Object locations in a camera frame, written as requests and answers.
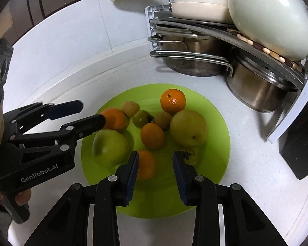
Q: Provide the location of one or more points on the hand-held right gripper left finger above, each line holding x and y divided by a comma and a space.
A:
132, 176

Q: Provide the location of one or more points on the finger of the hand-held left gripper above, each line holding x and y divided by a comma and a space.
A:
66, 109
92, 123

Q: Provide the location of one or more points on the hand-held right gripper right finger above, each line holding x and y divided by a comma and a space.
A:
179, 176

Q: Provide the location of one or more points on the small orange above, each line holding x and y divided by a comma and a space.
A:
146, 165
152, 136

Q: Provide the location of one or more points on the small brown-green fruit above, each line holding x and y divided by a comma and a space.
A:
163, 120
130, 109

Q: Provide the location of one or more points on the large yellow-green apple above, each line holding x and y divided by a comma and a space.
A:
188, 128

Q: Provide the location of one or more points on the green plastic plate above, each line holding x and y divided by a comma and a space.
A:
210, 133

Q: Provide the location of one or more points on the large orange with stem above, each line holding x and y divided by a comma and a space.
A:
173, 101

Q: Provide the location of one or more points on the person's left hand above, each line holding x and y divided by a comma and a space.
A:
24, 197

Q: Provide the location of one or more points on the green apple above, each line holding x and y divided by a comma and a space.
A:
109, 147

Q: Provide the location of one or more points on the brown wooden cabinet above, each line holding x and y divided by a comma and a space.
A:
41, 0

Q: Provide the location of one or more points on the steel pot with lid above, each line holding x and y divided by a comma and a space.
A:
254, 92

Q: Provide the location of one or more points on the steel corner pot rack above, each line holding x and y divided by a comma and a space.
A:
150, 20

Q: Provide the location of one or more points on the black box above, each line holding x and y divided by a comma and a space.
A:
297, 151

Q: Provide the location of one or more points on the wooden bead trivet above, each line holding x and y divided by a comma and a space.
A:
274, 54

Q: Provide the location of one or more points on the cream frying pan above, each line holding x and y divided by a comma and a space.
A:
200, 5

